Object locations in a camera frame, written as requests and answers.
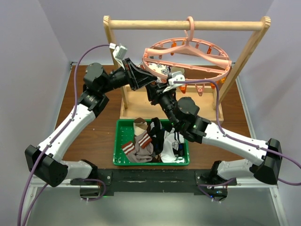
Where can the wooden hanging rack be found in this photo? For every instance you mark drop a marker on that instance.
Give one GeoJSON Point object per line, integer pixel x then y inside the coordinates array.
{"type": "Point", "coordinates": [211, 83]}

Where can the orange clothespin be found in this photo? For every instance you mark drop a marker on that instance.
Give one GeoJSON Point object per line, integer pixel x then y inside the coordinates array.
{"type": "Point", "coordinates": [183, 89]}

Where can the brown and cream sock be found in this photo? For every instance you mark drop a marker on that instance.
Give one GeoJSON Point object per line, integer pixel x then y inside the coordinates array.
{"type": "Point", "coordinates": [140, 125]}

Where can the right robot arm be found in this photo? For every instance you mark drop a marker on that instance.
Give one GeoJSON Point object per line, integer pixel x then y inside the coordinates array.
{"type": "Point", "coordinates": [260, 159]}

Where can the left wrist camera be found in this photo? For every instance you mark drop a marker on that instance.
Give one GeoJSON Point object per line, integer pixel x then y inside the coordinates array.
{"type": "Point", "coordinates": [119, 51]}

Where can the grey sock with red stripes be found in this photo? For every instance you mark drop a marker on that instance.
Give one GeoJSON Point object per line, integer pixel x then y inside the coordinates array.
{"type": "Point", "coordinates": [140, 150]}

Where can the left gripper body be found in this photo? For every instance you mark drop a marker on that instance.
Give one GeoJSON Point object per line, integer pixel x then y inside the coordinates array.
{"type": "Point", "coordinates": [129, 68]}

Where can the pink cloth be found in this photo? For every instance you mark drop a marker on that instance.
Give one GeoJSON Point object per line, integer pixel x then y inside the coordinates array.
{"type": "Point", "coordinates": [157, 80]}

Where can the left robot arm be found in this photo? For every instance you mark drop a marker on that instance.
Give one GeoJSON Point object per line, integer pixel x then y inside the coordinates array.
{"type": "Point", "coordinates": [46, 160]}

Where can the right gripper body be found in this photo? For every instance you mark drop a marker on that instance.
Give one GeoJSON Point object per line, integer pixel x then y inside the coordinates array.
{"type": "Point", "coordinates": [164, 97]}

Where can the green plastic tray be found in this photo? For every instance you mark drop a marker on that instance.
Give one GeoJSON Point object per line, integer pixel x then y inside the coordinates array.
{"type": "Point", "coordinates": [125, 133]}

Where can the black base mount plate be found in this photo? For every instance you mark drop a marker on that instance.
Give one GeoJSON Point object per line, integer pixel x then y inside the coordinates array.
{"type": "Point", "coordinates": [194, 181]}

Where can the pink round clip hanger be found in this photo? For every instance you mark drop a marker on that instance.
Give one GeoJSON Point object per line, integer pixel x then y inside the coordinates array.
{"type": "Point", "coordinates": [188, 58]}

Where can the floral ceramic plate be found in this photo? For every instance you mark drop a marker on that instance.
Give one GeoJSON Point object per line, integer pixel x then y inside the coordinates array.
{"type": "Point", "coordinates": [161, 69]}

